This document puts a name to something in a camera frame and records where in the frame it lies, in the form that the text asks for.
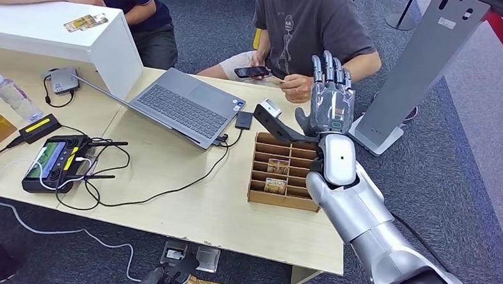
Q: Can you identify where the black adapter cable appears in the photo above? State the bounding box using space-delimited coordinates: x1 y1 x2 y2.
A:
42 73 76 109

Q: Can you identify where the long black cable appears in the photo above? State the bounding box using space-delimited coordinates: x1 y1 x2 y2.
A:
53 126 232 217

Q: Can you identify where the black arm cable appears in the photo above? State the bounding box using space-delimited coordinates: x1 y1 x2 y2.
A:
387 213 457 276

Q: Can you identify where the floor outlet box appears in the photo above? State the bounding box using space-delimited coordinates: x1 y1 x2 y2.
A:
159 240 189 267
193 245 221 274

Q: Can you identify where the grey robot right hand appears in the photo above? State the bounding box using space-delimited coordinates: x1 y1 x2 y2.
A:
294 49 358 141

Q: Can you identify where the grey laptop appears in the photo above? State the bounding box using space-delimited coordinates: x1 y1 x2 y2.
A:
68 63 248 152

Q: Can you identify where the black power bank yellow label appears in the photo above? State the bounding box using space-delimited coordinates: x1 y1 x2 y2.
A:
18 112 63 146

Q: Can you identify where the grey kiosk stand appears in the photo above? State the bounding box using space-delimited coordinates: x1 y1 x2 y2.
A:
346 0 492 162

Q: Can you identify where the small black box device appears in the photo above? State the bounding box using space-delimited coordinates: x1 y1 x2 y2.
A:
234 111 254 131

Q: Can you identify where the person's right hand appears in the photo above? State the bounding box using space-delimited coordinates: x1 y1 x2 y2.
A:
249 51 270 70

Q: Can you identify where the wooden card organizer box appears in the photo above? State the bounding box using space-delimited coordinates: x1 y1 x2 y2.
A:
246 131 325 214

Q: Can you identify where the black stanchion base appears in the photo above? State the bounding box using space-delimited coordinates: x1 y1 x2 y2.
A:
384 0 418 33

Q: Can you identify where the person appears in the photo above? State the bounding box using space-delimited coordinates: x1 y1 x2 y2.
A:
195 0 385 109
0 0 182 71

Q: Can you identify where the black smartphone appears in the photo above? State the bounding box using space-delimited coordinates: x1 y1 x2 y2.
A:
233 65 271 80

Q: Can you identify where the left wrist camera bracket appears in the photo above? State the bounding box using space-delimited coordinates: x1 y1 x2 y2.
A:
160 253 201 284

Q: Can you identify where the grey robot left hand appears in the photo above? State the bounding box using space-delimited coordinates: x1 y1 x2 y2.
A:
134 265 164 284

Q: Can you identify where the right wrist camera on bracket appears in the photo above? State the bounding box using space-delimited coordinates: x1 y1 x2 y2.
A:
251 97 322 146

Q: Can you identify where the white cable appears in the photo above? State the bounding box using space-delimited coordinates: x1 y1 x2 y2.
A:
0 193 145 283
36 147 95 193

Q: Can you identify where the person's left hand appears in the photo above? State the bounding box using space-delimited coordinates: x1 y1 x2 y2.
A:
278 73 315 106

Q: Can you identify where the clear plastic water bottle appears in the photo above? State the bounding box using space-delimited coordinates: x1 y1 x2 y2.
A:
0 74 46 123

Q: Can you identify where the white desk riser shelf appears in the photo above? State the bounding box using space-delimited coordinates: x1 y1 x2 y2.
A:
0 0 147 101

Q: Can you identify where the key card with clear sleeve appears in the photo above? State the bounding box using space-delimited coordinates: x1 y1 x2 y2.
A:
63 12 109 35

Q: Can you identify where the desk leg panel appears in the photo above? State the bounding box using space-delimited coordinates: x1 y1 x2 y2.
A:
289 265 324 284

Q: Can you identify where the black remote controller with screen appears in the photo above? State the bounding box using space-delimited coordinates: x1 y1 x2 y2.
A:
21 133 130 198

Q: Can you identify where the short black cable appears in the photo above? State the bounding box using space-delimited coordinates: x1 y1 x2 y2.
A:
216 128 244 150

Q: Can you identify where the grey square adapter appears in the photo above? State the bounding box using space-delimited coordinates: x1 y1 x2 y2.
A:
49 67 82 97

